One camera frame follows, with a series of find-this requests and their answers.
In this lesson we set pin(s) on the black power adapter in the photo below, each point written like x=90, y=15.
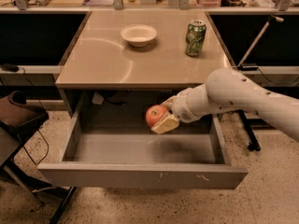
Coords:
x=9, y=67

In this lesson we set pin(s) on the open grey drawer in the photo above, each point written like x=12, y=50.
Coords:
x=111, y=146

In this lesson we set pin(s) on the grey cabinet desk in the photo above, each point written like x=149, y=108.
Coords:
x=102, y=60

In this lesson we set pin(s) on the black stand leg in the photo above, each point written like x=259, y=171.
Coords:
x=253, y=142

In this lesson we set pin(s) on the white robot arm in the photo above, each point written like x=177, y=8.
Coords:
x=226, y=90

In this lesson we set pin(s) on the white bowl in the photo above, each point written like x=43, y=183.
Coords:
x=138, y=35

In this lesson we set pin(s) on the red apple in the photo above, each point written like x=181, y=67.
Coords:
x=154, y=114

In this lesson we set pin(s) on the green soda can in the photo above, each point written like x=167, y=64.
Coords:
x=195, y=37

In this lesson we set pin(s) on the white stick with black base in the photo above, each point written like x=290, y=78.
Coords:
x=270, y=20

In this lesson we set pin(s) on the dark brown chair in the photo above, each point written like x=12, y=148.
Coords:
x=19, y=121

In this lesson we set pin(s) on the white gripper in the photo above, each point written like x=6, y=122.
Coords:
x=180, y=106

